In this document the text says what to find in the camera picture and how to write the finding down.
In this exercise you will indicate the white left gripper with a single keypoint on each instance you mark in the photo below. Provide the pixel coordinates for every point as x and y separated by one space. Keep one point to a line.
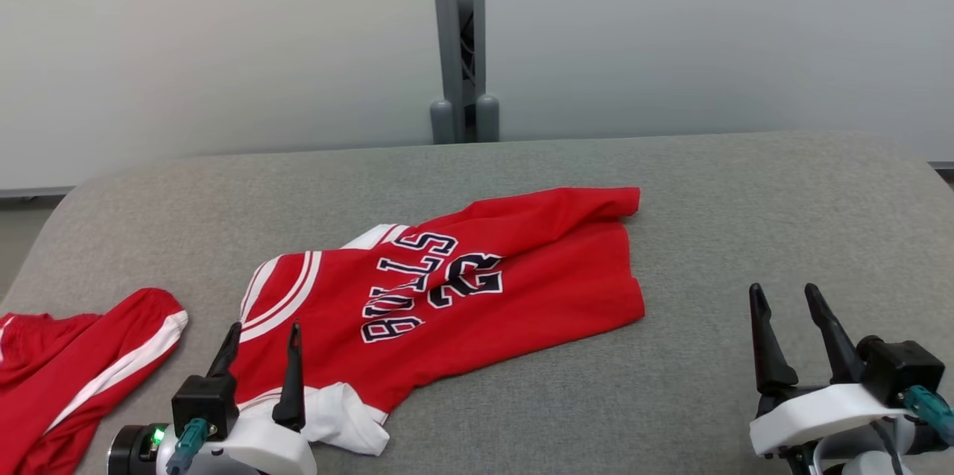
268 453

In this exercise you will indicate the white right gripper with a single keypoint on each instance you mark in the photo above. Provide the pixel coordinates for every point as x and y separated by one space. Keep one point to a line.
820 415

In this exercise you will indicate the red shorts with white stripe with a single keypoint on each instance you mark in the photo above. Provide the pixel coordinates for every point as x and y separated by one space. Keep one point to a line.
45 370

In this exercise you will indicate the red Bulls 23 jersey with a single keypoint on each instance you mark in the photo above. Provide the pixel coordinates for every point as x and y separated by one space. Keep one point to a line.
536 274

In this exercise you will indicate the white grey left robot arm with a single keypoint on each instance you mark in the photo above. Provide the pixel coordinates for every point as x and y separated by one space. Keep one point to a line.
130 449

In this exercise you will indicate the teal left camera connector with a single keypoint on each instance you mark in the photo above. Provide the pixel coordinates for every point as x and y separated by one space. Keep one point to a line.
188 445

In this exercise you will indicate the teal camera connector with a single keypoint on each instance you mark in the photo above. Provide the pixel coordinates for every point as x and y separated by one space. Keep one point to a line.
932 408
188 445

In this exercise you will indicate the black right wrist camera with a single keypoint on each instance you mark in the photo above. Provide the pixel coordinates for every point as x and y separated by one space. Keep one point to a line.
902 367

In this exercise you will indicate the teal right camera connector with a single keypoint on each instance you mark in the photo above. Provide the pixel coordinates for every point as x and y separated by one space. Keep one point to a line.
932 408

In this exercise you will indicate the grey wall baseboard strip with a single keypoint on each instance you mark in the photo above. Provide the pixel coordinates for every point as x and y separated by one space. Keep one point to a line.
943 165
37 192

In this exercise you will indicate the grey metal partition post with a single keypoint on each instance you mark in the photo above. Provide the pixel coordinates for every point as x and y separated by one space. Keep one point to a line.
455 27

